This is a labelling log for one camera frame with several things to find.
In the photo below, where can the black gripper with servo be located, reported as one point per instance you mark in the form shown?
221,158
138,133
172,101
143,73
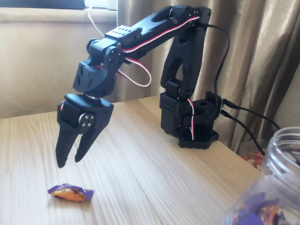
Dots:
99,108

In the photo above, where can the purple orange candy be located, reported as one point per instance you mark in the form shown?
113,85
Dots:
70,192

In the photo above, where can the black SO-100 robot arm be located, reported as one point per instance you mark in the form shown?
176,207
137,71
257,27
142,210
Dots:
178,61

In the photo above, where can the clear plastic jar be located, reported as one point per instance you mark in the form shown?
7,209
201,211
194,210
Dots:
281,164

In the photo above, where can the dark flat object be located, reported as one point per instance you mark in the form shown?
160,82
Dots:
42,3

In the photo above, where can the green circuit board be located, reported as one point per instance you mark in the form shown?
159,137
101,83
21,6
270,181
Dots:
222,104

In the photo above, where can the orange patterned rug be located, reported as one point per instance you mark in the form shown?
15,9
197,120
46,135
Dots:
254,160

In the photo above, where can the shiny brown curtain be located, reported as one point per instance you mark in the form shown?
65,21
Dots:
253,47

